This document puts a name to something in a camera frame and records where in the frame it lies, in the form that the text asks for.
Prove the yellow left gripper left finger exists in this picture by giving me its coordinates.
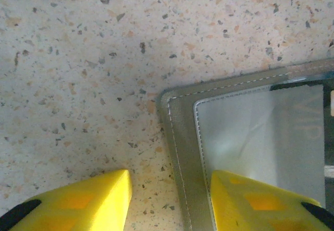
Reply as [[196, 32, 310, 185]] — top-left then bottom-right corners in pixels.
[[0, 168, 133, 231]]

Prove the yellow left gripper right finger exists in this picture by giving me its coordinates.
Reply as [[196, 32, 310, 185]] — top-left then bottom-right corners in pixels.
[[210, 169, 334, 231]]

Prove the black VIP card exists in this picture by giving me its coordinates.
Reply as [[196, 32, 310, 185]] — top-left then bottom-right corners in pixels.
[[270, 70, 334, 216]]

